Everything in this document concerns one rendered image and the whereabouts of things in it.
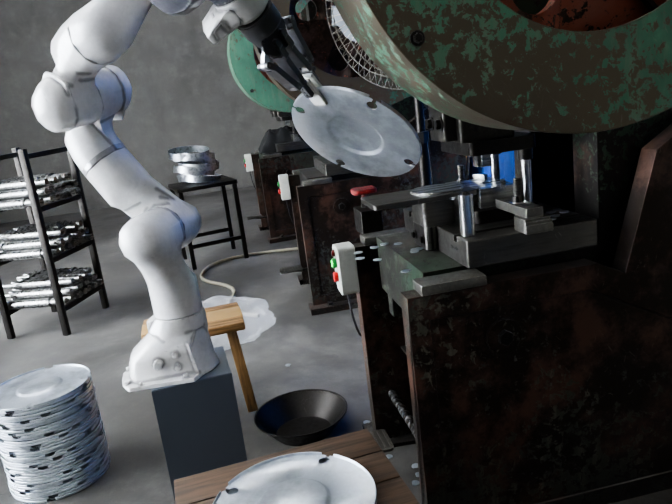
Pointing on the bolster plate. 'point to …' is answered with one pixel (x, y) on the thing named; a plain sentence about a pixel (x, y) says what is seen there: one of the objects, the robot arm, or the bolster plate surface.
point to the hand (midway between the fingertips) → (313, 89)
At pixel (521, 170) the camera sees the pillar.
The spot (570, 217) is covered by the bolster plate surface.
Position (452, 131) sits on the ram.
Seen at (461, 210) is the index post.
